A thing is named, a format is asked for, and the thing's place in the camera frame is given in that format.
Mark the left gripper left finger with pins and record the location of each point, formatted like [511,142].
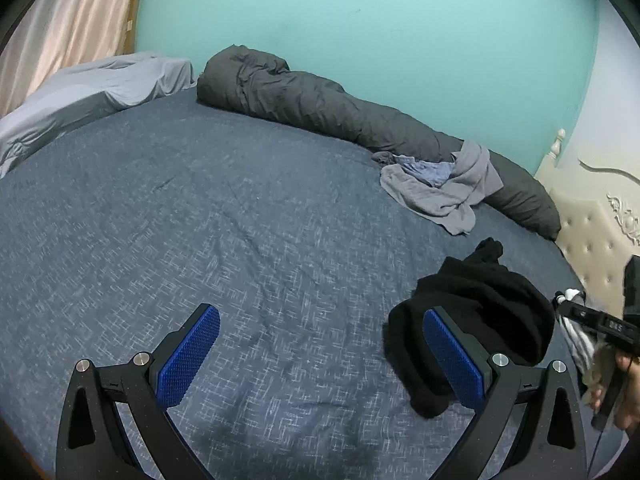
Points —
[92,441]

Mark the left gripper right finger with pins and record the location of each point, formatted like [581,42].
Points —
[550,442]

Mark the black sweater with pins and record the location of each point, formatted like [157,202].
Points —
[502,309]

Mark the grey white striped clothes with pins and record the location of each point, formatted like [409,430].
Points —
[593,358]

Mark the person's right hand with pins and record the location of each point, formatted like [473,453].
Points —
[626,416]

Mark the beige tufted headboard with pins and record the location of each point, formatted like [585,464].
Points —
[595,188]

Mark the blue patterned bed sheet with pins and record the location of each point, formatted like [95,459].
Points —
[113,234]

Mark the grey crumpled garment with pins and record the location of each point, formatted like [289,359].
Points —
[451,206]

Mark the blue patterned garment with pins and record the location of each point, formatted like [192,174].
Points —
[434,174]

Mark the light grey pillow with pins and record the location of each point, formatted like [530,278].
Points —
[77,95]

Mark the dark grey rolled duvet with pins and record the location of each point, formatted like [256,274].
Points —
[260,84]

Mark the pink curtain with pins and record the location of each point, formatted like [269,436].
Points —
[55,34]

